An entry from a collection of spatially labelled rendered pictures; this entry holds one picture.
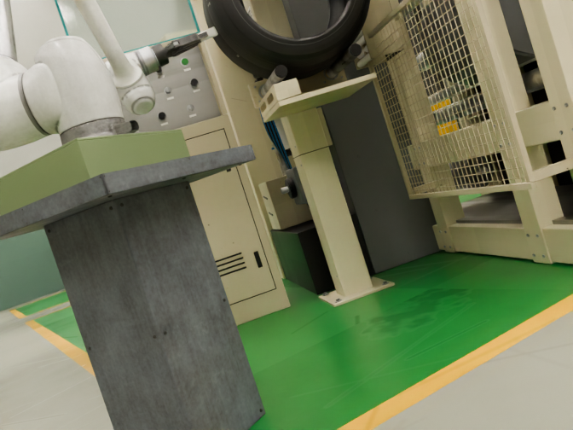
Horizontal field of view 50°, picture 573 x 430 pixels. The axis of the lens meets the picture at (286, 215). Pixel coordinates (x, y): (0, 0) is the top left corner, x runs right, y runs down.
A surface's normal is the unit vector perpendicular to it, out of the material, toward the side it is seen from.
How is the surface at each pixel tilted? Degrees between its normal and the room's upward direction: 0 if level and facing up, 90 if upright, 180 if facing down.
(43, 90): 85
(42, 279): 90
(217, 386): 90
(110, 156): 90
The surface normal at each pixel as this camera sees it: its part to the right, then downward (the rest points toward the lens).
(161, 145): 0.81, -0.23
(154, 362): -0.50, 0.21
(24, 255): 0.45, -0.10
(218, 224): 0.18, -0.01
